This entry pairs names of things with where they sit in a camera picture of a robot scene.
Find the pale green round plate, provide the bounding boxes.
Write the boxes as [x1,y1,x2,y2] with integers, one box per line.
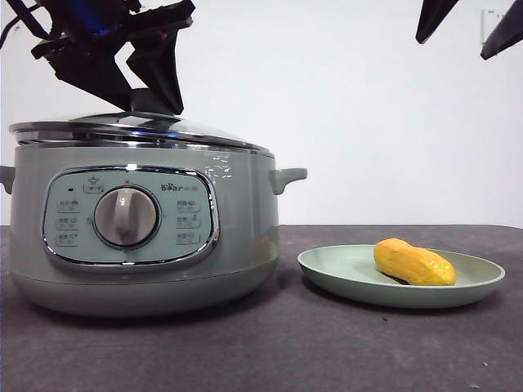
[297,244,506,310]

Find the pale green electric steamer pot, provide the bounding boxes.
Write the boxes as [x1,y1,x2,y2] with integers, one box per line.
[0,142,308,318]

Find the white wall socket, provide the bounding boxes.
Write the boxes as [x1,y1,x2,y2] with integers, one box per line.
[481,7,506,46]

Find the grey steamer dial knob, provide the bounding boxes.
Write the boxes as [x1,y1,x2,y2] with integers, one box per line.
[92,185,159,248]

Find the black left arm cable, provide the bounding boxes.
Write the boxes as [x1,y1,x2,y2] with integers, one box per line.
[0,0,54,47]

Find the glass lid with green knob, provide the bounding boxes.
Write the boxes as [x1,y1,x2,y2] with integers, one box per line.
[8,87,270,158]

